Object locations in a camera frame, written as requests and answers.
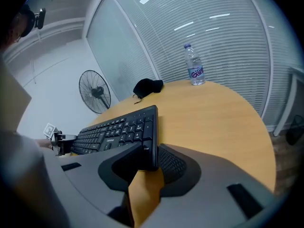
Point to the person's left forearm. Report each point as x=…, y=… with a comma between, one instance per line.
x=44, y=143

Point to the round wooden desk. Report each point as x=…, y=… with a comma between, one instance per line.
x=209, y=122

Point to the person's grey shirt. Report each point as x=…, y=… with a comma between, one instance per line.
x=21, y=163

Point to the black keyboard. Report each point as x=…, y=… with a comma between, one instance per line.
x=123, y=132

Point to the black standing fan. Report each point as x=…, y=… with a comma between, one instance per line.
x=95, y=91

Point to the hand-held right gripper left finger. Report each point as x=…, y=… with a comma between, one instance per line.
x=85, y=174

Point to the black head-mounted camera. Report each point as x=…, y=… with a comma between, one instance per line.
x=40, y=18

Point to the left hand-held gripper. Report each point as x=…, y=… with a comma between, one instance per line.
x=54, y=139

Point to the white window blinds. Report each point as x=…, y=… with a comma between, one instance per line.
x=202, y=27

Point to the person's head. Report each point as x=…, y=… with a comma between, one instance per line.
x=20, y=25

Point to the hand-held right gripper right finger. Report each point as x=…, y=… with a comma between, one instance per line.
x=213, y=186

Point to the clear plastic water bottle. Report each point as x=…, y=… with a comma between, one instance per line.
x=195, y=65

